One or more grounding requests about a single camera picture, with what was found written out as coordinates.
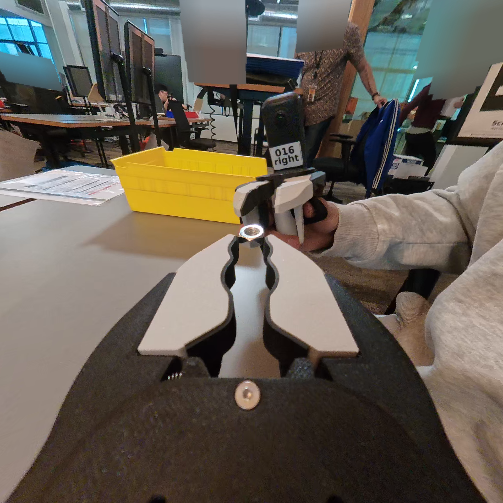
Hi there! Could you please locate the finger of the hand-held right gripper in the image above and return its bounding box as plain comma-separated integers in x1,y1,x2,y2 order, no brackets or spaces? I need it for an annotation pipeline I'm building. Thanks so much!
233,182,272,229
274,177,314,215

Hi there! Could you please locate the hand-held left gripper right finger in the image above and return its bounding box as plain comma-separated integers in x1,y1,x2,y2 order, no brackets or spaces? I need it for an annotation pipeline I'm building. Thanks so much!
263,234,360,359

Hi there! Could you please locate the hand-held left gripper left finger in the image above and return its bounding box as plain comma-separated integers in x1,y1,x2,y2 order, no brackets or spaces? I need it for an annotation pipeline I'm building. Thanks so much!
138,234,239,357

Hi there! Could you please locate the silver hex nut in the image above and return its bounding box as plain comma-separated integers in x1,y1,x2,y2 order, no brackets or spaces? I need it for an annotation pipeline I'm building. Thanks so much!
238,224,266,249

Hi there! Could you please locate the yellow plastic bin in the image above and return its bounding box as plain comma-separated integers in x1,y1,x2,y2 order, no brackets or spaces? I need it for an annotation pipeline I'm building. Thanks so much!
111,147,270,225

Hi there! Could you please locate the person's right forearm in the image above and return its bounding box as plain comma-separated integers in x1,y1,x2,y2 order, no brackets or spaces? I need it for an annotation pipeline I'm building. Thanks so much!
333,141,503,272

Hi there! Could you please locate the wooden standing desk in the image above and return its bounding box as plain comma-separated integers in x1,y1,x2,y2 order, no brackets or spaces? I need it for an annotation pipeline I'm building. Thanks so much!
195,83,301,156

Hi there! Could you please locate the grey desk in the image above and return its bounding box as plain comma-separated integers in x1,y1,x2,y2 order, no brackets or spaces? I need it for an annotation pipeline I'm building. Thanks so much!
0,165,338,496

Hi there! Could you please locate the person's right hand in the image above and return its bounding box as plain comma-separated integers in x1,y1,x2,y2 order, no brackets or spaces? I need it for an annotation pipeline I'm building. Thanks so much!
270,198,341,253

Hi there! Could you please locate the black office chair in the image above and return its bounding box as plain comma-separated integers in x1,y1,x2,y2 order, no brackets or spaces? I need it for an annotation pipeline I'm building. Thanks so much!
314,133,378,203
169,100,217,152

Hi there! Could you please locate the stack of blue mats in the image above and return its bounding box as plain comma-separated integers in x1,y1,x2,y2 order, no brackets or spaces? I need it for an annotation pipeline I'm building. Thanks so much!
246,53,305,85

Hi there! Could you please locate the blue striped jacket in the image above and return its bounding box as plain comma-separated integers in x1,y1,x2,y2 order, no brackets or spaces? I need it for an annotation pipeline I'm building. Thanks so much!
350,99,402,198

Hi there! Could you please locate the white cardboard box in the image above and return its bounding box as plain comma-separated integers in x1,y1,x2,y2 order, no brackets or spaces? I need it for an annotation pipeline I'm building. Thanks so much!
389,155,429,179

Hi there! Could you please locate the black flat monitor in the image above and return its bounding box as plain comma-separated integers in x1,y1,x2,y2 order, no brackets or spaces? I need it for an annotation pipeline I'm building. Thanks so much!
154,54,184,103

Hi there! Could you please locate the wooden pillar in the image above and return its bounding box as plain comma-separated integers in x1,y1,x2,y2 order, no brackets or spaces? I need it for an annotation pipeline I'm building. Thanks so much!
319,0,375,158

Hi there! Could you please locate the tall monitor on black pole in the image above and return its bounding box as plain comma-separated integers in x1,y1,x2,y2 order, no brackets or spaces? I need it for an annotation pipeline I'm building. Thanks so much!
124,21,162,152
84,0,138,158

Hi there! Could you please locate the laminated instruction sheet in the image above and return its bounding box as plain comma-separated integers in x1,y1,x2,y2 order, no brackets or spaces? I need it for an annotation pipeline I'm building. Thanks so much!
0,168,125,207

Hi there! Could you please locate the long wooden-edged table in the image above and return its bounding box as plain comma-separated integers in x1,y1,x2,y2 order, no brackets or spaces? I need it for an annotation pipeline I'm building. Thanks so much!
0,113,177,170

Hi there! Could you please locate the white marker sign board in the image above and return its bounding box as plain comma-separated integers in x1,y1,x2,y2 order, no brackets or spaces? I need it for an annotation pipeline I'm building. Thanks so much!
458,62,503,139

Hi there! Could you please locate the small framed monitor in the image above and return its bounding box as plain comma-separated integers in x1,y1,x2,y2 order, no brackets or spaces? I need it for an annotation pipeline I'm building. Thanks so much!
63,65,94,98

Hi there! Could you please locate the grey fabric panel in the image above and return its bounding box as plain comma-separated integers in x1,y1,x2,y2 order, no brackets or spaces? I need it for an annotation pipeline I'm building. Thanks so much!
0,130,42,182

